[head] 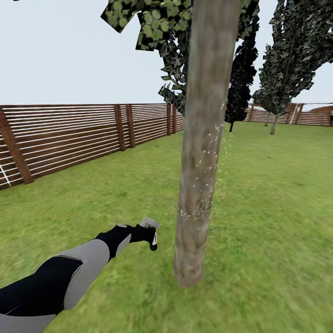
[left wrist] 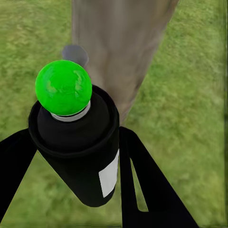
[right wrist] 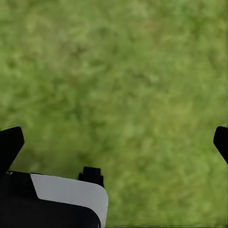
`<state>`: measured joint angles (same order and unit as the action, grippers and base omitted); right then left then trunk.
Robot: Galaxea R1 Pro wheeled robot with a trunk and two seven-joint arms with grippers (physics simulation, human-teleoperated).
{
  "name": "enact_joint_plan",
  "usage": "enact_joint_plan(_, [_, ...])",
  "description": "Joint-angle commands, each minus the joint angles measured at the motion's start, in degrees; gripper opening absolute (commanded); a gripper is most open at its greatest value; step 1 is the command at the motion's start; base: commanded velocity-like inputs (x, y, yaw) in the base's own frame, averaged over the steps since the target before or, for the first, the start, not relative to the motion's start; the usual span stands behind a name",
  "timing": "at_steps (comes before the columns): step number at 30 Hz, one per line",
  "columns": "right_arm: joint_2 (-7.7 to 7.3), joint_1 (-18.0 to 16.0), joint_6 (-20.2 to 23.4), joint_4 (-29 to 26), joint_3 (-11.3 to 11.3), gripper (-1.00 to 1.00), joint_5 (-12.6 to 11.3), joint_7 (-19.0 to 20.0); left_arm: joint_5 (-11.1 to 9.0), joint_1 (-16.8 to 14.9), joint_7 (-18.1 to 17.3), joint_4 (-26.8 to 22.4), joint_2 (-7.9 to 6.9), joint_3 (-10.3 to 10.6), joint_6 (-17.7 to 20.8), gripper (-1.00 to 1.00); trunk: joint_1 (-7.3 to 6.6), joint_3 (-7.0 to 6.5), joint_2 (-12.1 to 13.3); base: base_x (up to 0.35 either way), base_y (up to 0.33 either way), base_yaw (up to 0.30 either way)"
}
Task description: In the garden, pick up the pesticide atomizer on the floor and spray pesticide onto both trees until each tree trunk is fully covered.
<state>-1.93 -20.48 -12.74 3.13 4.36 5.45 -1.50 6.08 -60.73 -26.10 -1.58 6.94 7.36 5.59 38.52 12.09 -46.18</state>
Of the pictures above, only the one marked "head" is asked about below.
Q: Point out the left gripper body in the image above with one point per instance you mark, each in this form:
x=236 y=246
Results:
x=146 y=234

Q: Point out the tree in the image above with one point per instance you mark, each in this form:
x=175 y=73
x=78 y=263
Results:
x=213 y=36
x=304 y=45
x=242 y=71
x=279 y=17
x=174 y=60

